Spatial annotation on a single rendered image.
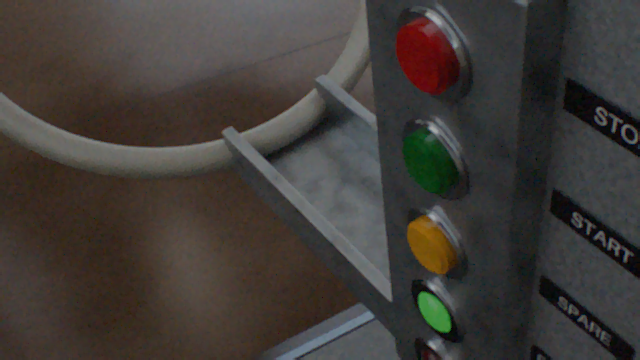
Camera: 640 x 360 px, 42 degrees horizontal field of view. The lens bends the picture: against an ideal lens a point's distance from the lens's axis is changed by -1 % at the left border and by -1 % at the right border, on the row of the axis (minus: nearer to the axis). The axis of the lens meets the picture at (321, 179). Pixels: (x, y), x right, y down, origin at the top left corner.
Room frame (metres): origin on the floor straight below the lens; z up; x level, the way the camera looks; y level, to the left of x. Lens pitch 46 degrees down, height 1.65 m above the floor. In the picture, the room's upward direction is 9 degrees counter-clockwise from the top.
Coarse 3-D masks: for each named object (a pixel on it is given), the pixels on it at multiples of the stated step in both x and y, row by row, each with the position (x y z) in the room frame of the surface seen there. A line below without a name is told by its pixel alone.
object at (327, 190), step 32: (320, 128) 0.62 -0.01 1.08; (352, 128) 0.59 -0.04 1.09; (256, 160) 0.54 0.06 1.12; (288, 160) 0.58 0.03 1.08; (320, 160) 0.57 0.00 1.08; (352, 160) 0.57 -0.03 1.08; (256, 192) 0.55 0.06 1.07; (288, 192) 0.50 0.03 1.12; (320, 192) 0.53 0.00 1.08; (352, 192) 0.53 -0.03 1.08; (288, 224) 0.50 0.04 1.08; (320, 224) 0.46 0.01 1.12; (352, 224) 0.49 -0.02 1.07; (384, 224) 0.48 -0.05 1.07; (320, 256) 0.46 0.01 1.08; (352, 256) 0.42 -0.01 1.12; (384, 256) 0.45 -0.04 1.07; (352, 288) 0.42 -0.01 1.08; (384, 288) 0.38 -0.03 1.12; (384, 320) 0.38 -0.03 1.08
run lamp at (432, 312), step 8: (424, 296) 0.23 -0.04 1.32; (424, 304) 0.22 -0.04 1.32; (432, 304) 0.22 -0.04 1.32; (424, 312) 0.22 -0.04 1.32; (432, 312) 0.22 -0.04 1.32; (440, 312) 0.22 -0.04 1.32; (432, 320) 0.22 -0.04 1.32; (440, 320) 0.21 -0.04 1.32; (448, 320) 0.21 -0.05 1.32; (440, 328) 0.21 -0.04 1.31; (448, 328) 0.21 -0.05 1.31
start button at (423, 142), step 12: (420, 132) 0.23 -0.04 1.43; (408, 144) 0.22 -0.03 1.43; (420, 144) 0.22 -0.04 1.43; (432, 144) 0.22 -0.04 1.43; (408, 156) 0.23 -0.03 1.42; (420, 156) 0.22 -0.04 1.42; (432, 156) 0.21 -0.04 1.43; (444, 156) 0.21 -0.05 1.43; (408, 168) 0.23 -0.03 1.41; (420, 168) 0.22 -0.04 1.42; (432, 168) 0.21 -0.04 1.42; (444, 168) 0.21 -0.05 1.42; (420, 180) 0.22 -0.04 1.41; (432, 180) 0.21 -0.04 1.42; (444, 180) 0.21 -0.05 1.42; (432, 192) 0.21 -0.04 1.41; (444, 192) 0.21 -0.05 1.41
